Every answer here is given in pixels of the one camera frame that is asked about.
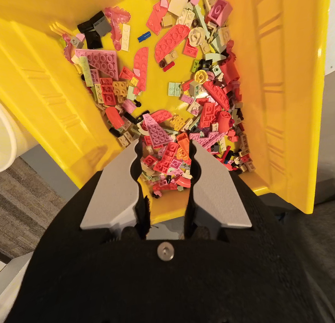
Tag orange brick separator tool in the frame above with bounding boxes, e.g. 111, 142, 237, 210
176, 133, 190, 159

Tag yellow plastic bin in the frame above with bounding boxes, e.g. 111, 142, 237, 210
0, 0, 331, 225

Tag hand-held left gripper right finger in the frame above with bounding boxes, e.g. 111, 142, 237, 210
184, 140, 253, 240

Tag pile of toy bricks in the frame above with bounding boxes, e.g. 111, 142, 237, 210
61, 0, 256, 199

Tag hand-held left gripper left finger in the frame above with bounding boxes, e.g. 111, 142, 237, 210
79, 138, 151, 240

